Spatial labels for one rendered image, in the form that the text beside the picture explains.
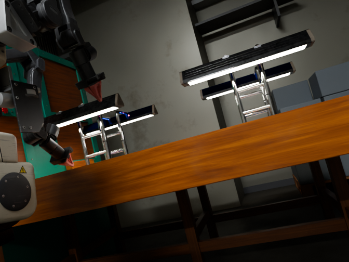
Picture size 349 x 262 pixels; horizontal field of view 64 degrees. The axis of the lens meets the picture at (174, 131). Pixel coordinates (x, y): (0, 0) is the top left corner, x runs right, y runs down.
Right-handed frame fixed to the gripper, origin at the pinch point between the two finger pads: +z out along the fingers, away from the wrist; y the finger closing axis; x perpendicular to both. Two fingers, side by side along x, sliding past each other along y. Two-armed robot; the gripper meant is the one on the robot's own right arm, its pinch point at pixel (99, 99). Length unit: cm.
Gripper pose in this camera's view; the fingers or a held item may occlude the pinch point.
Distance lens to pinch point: 113.3
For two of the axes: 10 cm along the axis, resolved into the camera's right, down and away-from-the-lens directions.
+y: -9.2, 2.6, 2.9
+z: 3.6, 8.6, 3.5
